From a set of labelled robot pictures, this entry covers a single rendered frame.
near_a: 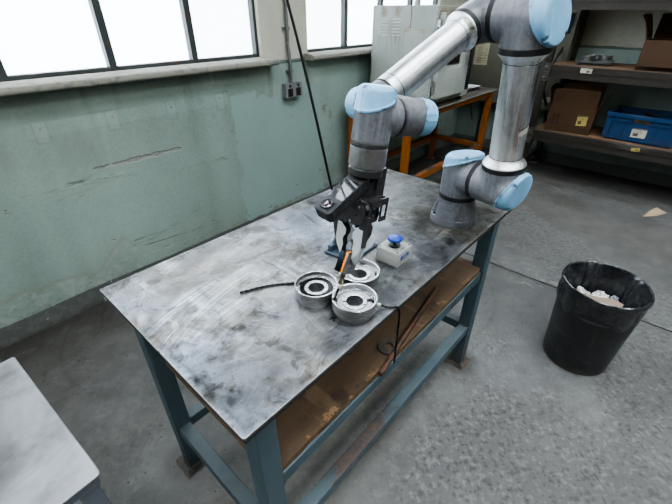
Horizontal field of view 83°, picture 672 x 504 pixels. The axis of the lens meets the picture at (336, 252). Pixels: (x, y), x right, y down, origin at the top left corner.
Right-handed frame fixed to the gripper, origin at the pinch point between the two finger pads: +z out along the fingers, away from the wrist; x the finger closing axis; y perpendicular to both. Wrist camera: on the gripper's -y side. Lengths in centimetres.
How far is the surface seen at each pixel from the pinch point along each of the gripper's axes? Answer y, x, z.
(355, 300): 2.6, -2.2, 11.5
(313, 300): -5.8, 3.6, 11.0
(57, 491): -58, 12, 34
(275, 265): 0.5, 24.8, 13.7
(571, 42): 370, 65, -73
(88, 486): -54, 10, 35
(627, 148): 346, -11, 3
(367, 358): 13.5, -1.8, 36.7
